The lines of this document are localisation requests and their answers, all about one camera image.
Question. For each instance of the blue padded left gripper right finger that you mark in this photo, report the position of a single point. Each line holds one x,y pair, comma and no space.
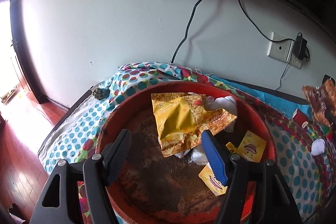
272,202

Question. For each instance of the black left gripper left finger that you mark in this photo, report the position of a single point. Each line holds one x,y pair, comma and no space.
59,200

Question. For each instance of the yellow medicine box with mouth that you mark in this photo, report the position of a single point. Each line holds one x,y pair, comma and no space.
251,147

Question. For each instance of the white sock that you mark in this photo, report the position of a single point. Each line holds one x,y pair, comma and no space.
318,147

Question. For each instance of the brown snack bag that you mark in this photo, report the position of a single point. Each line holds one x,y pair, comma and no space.
322,102

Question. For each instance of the yellow snack bag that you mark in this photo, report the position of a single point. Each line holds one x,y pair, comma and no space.
182,117

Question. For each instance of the colourful polka dot cloth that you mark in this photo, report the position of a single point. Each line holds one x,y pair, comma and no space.
311,179

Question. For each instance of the dark red small box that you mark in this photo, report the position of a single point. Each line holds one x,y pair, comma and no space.
300,118

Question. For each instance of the green red medicine box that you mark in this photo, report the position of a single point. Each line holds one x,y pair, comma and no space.
328,132

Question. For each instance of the red round basin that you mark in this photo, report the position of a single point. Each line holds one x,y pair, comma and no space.
152,188

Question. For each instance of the blue cloth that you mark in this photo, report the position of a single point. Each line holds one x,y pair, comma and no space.
284,103

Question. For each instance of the white crumpled tissue top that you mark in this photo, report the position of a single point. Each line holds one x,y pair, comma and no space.
210,103

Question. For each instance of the black power adapter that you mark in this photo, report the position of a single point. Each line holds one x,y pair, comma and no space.
300,49

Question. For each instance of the white wall socket plate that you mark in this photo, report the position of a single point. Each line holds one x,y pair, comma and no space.
283,51

